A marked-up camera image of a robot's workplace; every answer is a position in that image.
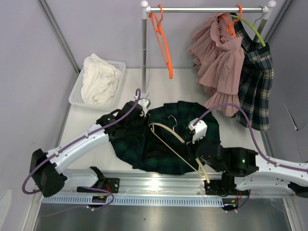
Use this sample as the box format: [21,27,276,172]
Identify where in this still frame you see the green plaid skirt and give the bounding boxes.
[111,101,220,175]

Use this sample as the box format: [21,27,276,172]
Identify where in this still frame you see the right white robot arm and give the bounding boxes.
[196,141,308,198]

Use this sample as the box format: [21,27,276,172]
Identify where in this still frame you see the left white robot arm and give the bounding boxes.
[29,98,151,197]

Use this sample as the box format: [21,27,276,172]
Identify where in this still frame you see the navy beige plaid skirt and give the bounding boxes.
[234,21,274,131]

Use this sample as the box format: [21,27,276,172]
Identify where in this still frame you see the pink pleated skirt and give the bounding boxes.
[188,13,244,117]

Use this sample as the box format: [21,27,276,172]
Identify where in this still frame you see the orange plastic hanger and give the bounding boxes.
[149,4,173,79]

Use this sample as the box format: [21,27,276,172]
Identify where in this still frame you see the orange hanger with pink skirt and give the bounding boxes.
[220,4,243,38]

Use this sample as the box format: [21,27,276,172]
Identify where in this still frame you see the lime green hanger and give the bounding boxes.
[231,14,266,47]

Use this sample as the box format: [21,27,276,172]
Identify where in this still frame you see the white cloth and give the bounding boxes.
[81,53,122,105]

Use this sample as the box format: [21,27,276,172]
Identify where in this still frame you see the white plastic basket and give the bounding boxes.
[69,54,126,111]

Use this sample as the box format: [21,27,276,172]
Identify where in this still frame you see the metal clothes rack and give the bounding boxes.
[140,0,276,98]

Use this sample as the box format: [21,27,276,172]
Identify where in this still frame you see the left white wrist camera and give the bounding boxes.
[138,98,151,117]

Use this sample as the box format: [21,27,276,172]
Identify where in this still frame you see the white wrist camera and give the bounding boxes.
[188,118,207,144]
[138,98,151,117]

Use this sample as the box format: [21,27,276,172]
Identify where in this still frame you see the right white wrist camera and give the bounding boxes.
[188,118,207,144]

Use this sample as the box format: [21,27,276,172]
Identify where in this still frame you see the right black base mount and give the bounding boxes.
[204,180,249,197]

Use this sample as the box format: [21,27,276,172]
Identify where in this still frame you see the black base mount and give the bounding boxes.
[77,178,120,193]
[204,180,249,197]

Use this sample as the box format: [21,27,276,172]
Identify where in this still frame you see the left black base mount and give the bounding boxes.
[77,178,120,193]

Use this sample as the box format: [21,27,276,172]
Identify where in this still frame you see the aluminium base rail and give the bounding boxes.
[33,170,295,198]

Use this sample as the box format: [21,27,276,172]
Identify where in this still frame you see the slotted cable duct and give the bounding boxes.
[43,194,224,207]

